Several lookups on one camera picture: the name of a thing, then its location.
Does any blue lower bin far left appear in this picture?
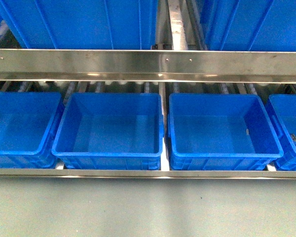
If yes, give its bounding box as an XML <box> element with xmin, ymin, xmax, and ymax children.
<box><xmin>0</xmin><ymin>92</ymin><xmax>64</xmax><ymax>168</ymax></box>

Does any lower steel shelf rail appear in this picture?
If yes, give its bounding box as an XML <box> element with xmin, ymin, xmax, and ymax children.
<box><xmin>0</xmin><ymin>168</ymin><xmax>296</xmax><ymax>180</ymax></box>

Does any blue lower bin with parts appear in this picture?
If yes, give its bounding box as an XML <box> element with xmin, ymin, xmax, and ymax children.
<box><xmin>265</xmin><ymin>94</ymin><xmax>296</xmax><ymax>171</ymax></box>

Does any steel shelf rail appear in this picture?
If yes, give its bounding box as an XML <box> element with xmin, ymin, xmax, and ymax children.
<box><xmin>0</xmin><ymin>49</ymin><xmax>296</xmax><ymax>84</ymax></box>
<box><xmin>0</xmin><ymin>168</ymin><xmax>296</xmax><ymax>180</ymax></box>

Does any upper steel shelf rail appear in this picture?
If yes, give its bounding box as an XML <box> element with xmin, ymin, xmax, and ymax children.
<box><xmin>0</xmin><ymin>49</ymin><xmax>296</xmax><ymax>84</ymax></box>

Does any blue lower bin with sticker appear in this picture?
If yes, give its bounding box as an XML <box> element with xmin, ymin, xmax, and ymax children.
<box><xmin>168</xmin><ymin>93</ymin><xmax>284</xmax><ymax>171</ymax></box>

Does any empty blue upper bin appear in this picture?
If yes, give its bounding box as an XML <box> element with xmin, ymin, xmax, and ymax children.
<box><xmin>197</xmin><ymin>0</ymin><xmax>296</xmax><ymax>52</ymax></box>

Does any blue bin with buttons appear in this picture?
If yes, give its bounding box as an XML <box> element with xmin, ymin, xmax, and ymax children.
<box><xmin>0</xmin><ymin>0</ymin><xmax>158</xmax><ymax>50</ymax></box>

